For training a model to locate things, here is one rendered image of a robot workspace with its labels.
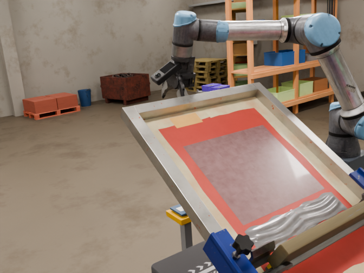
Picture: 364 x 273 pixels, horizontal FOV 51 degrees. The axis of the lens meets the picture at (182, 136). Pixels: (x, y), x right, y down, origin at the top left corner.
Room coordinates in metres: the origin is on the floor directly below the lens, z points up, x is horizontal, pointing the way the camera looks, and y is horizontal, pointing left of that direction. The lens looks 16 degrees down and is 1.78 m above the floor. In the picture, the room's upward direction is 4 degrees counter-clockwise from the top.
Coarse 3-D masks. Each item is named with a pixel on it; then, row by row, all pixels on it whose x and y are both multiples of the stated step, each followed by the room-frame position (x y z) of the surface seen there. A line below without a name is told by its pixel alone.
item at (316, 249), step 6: (360, 222) 0.94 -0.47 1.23; (348, 228) 0.91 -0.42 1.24; (354, 228) 0.92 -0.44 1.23; (342, 234) 0.89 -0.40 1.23; (348, 234) 0.90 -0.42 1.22; (330, 240) 0.86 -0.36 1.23; (336, 240) 0.87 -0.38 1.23; (318, 246) 0.84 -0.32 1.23; (324, 246) 0.84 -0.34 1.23; (306, 252) 0.81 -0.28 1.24; (312, 252) 0.82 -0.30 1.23; (300, 258) 0.80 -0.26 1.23; (306, 258) 0.80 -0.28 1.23; (294, 264) 0.78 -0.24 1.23
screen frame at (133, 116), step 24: (192, 96) 1.28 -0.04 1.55; (216, 96) 1.31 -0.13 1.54; (240, 96) 1.39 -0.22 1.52; (264, 96) 1.40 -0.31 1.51; (288, 120) 1.31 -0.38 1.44; (144, 144) 1.05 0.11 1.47; (312, 144) 1.22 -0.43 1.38; (168, 168) 0.97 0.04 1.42; (336, 168) 1.14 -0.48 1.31; (192, 192) 0.91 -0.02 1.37; (360, 192) 1.07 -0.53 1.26; (192, 216) 0.87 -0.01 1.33
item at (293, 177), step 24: (216, 120) 1.25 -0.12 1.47; (240, 120) 1.28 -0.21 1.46; (264, 120) 1.32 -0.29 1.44; (240, 144) 1.17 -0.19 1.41; (264, 144) 1.20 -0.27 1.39; (288, 144) 1.23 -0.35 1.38; (264, 168) 1.10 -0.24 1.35; (288, 168) 1.12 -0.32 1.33; (312, 168) 1.15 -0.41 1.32; (288, 192) 1.03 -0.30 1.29; (312, 192) 1.05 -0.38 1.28; (336, 192) 1.08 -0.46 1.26; (360, 240) 0.93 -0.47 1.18
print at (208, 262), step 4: (200, 264) 1.22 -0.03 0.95; (204, 264) 1.21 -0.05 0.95; (208, 264) 1.21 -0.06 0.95; (212, 264) 1.21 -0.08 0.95; (192, 268) 1.20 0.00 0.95; (196, 268) 1.19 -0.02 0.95; (200, 268) 1.19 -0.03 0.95; (204, 268) 1.19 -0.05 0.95; (208, 268) 1.19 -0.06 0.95; (212, 268) 1.19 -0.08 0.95; (188, 272) 1.17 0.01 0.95; (192, 272) 1.17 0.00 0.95; (196, 272) 1.17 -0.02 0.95; (200, 272) 1.17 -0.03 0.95; (204, 272) 1.17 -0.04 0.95; (208, 272) 1.16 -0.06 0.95; (212, 272) 1.16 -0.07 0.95; (216, 272) 1.16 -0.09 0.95
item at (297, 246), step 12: (360, 204) 0.91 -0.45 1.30; (336, 216) 0.86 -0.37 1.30; (348, 216) 0.86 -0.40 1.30; (360, 216) 0.89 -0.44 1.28; (312, 228) 0.81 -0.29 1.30; (324, 228) 0.81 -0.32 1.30; (336, 228) 0.83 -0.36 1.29; (288, 240) 0.76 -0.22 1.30; (300, 240) 0.77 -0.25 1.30; (312, 240) 0.78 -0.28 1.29; (324, 240) 0.85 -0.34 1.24; (276, 252) 0.76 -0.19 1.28; (288, 252) 0.73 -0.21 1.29; (300, 252) 0.78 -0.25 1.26; (276, 264) 0.76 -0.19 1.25
